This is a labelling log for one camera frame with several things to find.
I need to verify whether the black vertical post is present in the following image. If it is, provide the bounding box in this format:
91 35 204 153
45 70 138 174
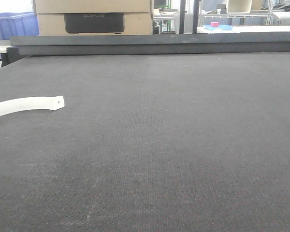
179 0 186 34

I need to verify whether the large cardboard box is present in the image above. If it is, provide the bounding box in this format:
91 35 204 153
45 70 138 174
34 0 153 36

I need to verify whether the dark foam board stack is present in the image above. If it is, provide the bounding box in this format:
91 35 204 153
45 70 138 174
10 32 290 56

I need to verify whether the blue tray on far table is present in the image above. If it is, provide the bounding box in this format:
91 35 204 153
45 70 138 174
203 24 233 31

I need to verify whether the white curved PVC pipe piece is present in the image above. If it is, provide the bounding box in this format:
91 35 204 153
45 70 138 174
0 96 65 116

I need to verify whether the pink block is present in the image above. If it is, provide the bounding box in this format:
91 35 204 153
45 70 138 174
210 21 219 28

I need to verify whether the blue plastic bin far left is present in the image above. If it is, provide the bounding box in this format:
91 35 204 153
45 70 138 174
0 12 39 40

